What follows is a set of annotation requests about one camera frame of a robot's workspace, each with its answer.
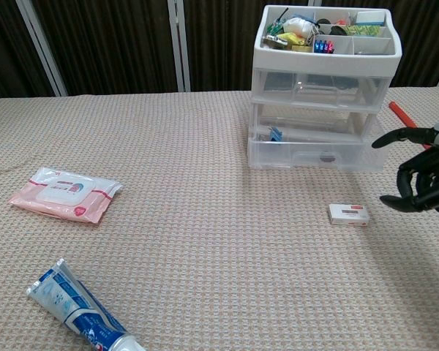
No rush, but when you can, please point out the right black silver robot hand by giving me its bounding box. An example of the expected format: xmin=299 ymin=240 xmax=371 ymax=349
xmin=371 ymin=120 xmax=439 ymax=214

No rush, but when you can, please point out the small white staple box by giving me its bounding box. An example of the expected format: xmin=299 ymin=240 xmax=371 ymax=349
xmin=328 ymin=203 xmax=371 ymax=226

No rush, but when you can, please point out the white mahjong tile box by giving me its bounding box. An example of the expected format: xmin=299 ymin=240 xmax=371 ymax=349
xmin=355 ymin=10 xmax=386 ymax=26

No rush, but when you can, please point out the red pen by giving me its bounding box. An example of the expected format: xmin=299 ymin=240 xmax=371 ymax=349
xmin=388 ymin=101 xmax=432 ymax=149

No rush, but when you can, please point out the green and blue packet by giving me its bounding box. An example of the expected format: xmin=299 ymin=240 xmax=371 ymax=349
xmin=345 ymin=24 xmax=381 ymax=37

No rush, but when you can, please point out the yellow small packet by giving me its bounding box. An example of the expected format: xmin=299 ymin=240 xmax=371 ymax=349
xmin=279 ymin=31 xmax=310 ymax=47

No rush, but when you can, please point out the white crumpled tissue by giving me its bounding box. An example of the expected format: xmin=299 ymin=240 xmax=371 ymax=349
xmin=284 ymin=17 xmax=315 ymax=37

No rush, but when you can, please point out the green small pack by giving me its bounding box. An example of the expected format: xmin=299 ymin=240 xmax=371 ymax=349
xmin=266 ymin=20 xmax=285 ymax=37

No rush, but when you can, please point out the beige woven tablecloth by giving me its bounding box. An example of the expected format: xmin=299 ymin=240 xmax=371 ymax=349
xmin=0 ymin=86 xmax=439 ymax=351

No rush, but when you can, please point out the pink wet wipes pack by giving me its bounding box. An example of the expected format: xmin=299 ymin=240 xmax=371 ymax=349
xmin=8 ymin=167 xmax=124 ymax=224

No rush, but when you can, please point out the blue white toothpaste tube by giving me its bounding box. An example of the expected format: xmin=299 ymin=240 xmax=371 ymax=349
xmin=26 ymin=257 xmax=146 ymax=351

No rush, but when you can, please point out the white plastic drawer organizer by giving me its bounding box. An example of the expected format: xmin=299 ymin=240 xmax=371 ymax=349
xmin=247 ymin=4 xmax=403 ymax=147

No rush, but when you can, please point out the clear drawer with handle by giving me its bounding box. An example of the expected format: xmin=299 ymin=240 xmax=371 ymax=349
xmin=252 ymin=69 xmax=389 ymax=105

